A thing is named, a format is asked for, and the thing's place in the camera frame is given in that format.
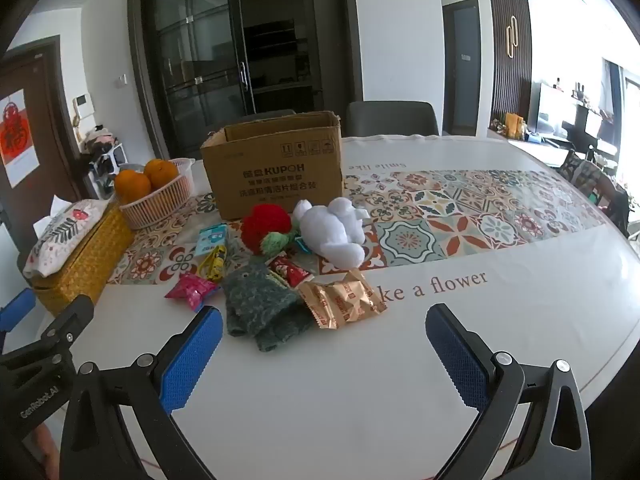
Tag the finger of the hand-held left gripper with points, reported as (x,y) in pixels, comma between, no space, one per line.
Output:
(67,322)
(17,307)

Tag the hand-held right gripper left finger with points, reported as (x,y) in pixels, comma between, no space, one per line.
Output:
(189,360)

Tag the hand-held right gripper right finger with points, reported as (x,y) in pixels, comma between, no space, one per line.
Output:
(457,357)

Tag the teal tissue pack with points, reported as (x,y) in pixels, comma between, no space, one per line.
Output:
(211,241)

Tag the red and green plush toy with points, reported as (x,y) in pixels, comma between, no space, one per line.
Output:
(265,227)

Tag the white plush toy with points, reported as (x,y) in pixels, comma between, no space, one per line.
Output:
(330,232)

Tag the cardboard box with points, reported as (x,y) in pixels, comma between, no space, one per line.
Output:
(275,175)

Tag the yellow woven tissue box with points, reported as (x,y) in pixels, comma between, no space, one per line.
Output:
(85,270)

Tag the pink snack packet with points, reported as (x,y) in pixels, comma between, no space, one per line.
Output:
(192,291)

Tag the green knitted toy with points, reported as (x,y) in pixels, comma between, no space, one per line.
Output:
(260,305)

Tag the yellow snack packet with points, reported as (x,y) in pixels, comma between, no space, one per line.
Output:
(214,262)

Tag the gold snack packet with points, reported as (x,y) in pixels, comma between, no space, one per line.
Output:
(320,307)
(357,295)

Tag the red snack packet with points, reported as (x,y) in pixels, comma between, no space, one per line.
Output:
(290,271)

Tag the patterned tablecloth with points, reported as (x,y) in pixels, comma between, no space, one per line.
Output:
(450,210)

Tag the white plastic basket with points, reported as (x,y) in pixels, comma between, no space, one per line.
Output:
(160,205)

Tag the small blue packet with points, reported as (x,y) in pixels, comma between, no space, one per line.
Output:
(303,245)

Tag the cluttered shoe rack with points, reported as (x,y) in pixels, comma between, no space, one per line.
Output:
(102,160)

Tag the brown door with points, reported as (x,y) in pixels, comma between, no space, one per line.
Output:
(47,125)

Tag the white intercom panel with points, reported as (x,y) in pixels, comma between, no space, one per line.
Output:
(83,106)

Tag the dark patterned chair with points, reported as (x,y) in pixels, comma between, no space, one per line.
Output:
(590,180)

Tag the orange paper bag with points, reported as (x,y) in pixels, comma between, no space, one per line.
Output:
(515,125)

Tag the grey dining chair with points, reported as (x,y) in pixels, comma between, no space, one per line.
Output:
(270,114)
(392,119)

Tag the television screen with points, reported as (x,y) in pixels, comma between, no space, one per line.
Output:
(552,107)

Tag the dark interior door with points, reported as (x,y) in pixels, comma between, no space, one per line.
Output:
(462,70)

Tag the dark glass door cabinet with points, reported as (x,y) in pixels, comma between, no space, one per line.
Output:
(210,60)

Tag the red and white wall poster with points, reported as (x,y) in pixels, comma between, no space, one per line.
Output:
(17,130)

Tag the slatted wall panel gold ornament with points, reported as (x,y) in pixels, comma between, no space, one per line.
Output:
(510,50)

